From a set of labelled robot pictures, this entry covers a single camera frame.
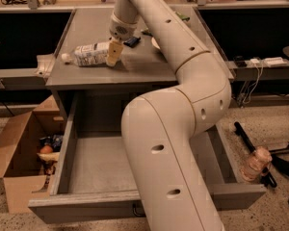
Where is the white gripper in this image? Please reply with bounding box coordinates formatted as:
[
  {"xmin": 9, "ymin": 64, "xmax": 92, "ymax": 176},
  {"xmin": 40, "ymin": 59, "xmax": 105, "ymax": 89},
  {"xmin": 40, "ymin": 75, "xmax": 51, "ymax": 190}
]
[{"xmin": 106, "ymin": 13, "xmax": 138, "ymax": 66}]

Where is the blue label plastic bottle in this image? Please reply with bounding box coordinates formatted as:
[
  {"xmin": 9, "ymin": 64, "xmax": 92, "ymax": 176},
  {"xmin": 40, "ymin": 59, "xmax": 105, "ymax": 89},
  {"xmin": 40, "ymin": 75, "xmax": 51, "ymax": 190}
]
[{"xmin": 61, "ymin": 42, "xmax": 109, "ymax": 67}]

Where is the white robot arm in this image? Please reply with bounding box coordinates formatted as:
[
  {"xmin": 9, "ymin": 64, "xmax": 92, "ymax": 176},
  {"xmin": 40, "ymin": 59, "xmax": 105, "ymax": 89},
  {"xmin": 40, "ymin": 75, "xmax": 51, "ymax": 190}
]
[{"xmin": 107, "ymin": 0, "xmax": 231, "ymax": 231}]

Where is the grey cabinet with top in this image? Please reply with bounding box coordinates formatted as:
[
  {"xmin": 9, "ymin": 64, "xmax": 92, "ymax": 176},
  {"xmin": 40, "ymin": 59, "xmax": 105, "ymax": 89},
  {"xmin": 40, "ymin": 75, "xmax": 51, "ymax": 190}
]
[{"xmin": 45, "ymin": 5, "xmax": 234, "ymax": 120}]

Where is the open grey top drawer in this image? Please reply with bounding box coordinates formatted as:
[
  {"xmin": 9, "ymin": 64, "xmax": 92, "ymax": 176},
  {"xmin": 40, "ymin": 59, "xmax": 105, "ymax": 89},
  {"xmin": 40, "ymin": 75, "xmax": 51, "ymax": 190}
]
[{"xmin": 29, "ymin": 91, "xmax": 266, "ymax": 231}]

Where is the dark blue snack packet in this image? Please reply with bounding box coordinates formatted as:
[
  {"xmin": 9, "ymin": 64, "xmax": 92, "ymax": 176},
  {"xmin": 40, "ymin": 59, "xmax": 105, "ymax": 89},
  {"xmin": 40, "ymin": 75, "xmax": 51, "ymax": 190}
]
[{"xmin": 123, "ymin": 37, "xmax": 141, "ymax": 48}]

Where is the white ceramic bowl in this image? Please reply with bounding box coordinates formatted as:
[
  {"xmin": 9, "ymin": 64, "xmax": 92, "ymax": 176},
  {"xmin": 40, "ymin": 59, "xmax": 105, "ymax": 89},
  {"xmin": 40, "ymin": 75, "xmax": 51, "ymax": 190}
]
[{"xmin": 151, "ymin": 38, "xmax": 160, "ymax": 50}]

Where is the green snack bag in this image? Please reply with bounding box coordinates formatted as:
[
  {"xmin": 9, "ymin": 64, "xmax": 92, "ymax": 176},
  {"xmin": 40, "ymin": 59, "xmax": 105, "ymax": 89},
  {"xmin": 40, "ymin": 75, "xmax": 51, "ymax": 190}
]
[{"xmin": 175, "ymin": 12, "xmax": 190, "ymax": 22}]

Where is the orange fruit in box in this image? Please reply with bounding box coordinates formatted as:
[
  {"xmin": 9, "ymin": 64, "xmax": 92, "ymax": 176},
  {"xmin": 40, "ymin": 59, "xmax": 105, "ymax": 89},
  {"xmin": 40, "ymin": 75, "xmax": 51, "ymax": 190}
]
[{"xmin": 40, "ymin": 145, "xmax": 53, "ymax": 154}]

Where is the black power adapter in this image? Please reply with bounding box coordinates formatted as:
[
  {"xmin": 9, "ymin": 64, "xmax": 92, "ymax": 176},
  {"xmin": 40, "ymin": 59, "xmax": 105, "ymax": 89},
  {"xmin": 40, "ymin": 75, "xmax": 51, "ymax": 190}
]
[{"xmin": 233, "ymin": 56, "xmax": 247, "ymax": 67}]

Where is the brown cardboard box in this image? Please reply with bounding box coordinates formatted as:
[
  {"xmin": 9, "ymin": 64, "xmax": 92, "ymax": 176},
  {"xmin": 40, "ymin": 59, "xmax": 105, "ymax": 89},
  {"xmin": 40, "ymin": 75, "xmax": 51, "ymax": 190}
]
[{"xmin": 0, "ymin": 96, "xmax": 66, "ymax": 214}]

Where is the white power strip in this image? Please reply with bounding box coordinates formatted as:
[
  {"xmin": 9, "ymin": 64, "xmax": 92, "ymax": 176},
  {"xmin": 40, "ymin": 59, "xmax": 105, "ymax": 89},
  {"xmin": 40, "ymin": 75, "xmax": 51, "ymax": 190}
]
[{"xmin": 250, "ymin": 57, "xmax": 286, "ymax": 67}]

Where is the clear plastic jar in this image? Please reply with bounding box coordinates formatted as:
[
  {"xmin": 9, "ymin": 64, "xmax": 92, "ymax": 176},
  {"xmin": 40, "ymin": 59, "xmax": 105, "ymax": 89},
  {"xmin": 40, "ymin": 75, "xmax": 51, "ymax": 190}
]
[{"xmin": 240, "ymin": 146, "xmax": 273, "ymax": 182}]

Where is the black bar on floor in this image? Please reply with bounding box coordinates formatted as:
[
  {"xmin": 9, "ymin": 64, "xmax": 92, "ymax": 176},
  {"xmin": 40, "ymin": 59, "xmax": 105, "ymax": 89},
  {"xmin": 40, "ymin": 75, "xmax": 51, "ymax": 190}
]
[{"xmin": 234, "ymin": 121, "xmax": 277, "ymax": 188}]

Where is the black drawer handle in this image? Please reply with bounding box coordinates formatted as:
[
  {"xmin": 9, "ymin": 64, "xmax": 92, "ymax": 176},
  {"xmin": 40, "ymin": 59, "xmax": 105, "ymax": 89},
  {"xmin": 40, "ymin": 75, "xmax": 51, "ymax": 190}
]
[{"xmin": 132, "ymin": 202, "xmax": 146, "ymax": 218}]

